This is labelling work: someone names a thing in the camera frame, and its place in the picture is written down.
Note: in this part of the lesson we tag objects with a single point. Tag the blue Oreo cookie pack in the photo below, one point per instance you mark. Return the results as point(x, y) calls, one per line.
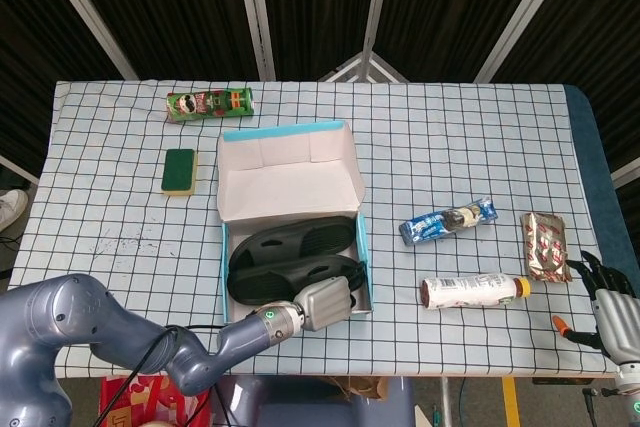
point(430, 227)

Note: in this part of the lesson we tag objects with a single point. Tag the white shoe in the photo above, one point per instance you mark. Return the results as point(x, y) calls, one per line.
point(12, 209)

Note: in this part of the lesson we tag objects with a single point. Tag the black rubber slipper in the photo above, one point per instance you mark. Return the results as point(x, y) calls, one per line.
point(270, 284)
point(280, 247)

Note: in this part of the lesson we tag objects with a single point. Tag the black folding screen white frame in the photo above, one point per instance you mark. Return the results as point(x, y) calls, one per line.
point(175, 7)

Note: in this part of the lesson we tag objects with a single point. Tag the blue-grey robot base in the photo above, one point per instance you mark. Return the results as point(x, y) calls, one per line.
point(300, 407)

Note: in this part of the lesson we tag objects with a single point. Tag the white and teal shoebox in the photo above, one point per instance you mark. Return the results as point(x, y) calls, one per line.
point(280, 187)

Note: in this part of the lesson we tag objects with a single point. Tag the silver and red snack packet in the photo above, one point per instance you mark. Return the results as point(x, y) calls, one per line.
point(545, 247)

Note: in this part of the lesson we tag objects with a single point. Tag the brown paper bag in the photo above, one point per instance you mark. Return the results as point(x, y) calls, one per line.
point(365, 387)

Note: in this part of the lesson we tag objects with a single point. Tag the green Pringles can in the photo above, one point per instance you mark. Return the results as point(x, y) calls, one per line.
point(210, 104)

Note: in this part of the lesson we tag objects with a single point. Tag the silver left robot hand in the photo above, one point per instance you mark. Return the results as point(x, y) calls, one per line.
point(325, 304)

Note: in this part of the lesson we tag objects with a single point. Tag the red patterned bag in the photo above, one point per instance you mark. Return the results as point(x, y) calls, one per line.
point(145, 407)

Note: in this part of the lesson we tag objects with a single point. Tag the green and yellow sponge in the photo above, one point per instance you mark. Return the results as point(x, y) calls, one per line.
point(179, 169)

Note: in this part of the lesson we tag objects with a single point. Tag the white-label brown drink bottle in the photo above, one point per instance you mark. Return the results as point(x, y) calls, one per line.
point(465, 291)

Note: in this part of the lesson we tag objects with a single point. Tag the checkered light blue tablecloth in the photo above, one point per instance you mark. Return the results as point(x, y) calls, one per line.
point(450, 147)

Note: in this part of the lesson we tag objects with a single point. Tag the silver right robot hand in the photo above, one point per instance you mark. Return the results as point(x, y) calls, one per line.
point(620, 322)

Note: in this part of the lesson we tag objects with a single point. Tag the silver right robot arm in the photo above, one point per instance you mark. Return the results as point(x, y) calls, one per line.
point(630, 397)

